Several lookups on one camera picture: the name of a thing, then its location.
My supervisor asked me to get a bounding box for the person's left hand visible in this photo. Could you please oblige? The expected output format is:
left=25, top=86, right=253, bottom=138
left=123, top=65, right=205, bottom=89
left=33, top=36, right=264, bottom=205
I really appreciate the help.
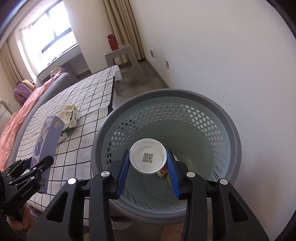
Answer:
left=8, top=204, right=35, bottom=235

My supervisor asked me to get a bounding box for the tan bag behind purple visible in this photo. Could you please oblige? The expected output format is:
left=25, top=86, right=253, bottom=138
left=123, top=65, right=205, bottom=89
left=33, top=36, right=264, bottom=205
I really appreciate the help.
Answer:
left=22, top=79, right=36, bottom=91

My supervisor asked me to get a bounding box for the beige right curtain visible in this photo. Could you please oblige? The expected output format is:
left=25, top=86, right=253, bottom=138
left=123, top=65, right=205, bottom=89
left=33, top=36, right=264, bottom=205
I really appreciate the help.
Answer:
left=103, top=0, right=145, bottom=60

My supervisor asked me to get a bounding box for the pink duvet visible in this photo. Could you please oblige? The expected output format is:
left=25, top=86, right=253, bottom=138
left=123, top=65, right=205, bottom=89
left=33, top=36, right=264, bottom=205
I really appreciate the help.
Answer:
left=0, top=73, right=62, bottom=171

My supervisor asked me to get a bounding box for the white round plastic lid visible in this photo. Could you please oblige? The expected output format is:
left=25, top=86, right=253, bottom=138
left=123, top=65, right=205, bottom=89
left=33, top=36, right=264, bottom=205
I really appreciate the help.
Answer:
left=129, top=138, right=167, bottom=175

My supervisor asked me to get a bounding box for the white black checkered sheet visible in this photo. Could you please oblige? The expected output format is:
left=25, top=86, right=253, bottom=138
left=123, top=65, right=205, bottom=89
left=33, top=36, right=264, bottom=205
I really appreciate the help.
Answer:
left=16, top=65, right=122, bottom=211

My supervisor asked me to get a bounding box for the grey plastic stool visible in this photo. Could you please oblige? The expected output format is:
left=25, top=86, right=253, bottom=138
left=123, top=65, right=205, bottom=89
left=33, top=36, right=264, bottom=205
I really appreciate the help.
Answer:
left=104, top=44, right=148, bottom=86

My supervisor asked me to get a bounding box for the purple rabbit toothpaste box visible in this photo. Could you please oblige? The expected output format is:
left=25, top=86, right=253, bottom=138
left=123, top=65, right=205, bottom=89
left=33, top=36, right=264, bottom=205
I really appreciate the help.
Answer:
left=30, top=115, right=65, bottom=194

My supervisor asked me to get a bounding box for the red water bottle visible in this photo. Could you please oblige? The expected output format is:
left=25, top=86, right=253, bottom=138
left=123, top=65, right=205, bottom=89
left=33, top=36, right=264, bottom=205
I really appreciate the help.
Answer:
left=107, top=34, right=119, bottom=51

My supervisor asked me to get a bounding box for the red white paper cup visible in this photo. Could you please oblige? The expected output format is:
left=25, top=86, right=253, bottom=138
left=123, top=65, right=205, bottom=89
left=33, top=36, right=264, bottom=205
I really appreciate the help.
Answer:
left=157, top=165, right=168, bottom=178

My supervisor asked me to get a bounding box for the grey perforated trash basket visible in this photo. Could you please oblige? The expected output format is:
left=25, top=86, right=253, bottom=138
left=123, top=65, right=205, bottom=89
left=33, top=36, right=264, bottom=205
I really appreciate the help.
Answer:
left=91, top=89, right=241, bottom=224

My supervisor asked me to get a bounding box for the beige curtain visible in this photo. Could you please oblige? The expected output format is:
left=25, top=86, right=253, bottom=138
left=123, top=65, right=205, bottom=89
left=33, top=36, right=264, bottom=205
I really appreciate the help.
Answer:
left=103, top=0, right=145, bottom=60
left=1, top=41, right=22, bottom=89

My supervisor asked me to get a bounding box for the grey headboard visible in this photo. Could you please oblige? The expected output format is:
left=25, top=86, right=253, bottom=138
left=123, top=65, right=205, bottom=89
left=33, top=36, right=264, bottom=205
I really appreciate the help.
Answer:
left=0, top=100, right=13, bottom=125

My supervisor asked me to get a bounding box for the beige paper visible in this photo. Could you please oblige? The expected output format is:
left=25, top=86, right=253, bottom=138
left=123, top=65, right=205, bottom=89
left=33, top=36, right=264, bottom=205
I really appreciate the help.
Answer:
left=58, top=104, right=80, bottom=122

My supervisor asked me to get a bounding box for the beige left curtain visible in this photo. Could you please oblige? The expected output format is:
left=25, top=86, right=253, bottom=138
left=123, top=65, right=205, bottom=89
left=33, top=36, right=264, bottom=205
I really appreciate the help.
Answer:
left=1, top=41, right=22, bottom=89

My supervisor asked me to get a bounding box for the purple knitted bag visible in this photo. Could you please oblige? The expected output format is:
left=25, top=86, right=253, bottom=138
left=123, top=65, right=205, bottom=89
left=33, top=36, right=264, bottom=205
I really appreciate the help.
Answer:
left=14, top=82, right=32, bottom=105

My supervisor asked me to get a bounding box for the beige cloth on sill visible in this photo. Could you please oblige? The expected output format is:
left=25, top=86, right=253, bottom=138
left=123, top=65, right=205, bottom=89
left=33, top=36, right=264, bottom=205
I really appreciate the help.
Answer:
left=50, top=67, right=64, bottom=78

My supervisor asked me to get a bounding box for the red white snack bag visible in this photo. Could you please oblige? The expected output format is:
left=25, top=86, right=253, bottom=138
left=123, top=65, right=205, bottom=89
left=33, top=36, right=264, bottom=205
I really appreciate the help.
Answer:
left=58, top=127, right=73, bottom=143

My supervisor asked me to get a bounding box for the grey bed mattress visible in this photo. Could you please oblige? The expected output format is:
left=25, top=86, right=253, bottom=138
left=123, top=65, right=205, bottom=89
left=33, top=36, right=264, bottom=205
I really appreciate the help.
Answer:
left=6, top=73, right=80, bottom=166

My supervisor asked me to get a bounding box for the yellow plastic container lid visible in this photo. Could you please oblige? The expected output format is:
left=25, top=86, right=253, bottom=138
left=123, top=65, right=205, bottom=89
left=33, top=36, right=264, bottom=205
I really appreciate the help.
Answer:
left=166, top=174, right=172, bottom=188

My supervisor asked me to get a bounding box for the window with dark frame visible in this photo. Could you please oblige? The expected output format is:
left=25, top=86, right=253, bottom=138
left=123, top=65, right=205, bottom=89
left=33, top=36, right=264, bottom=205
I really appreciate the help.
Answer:
left=18, top=1, right=77, bottom=76

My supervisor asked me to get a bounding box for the wall socket near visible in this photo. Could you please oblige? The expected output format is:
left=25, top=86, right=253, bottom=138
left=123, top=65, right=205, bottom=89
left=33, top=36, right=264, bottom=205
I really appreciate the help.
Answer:
left=165, top=61, right=170, bottom=69

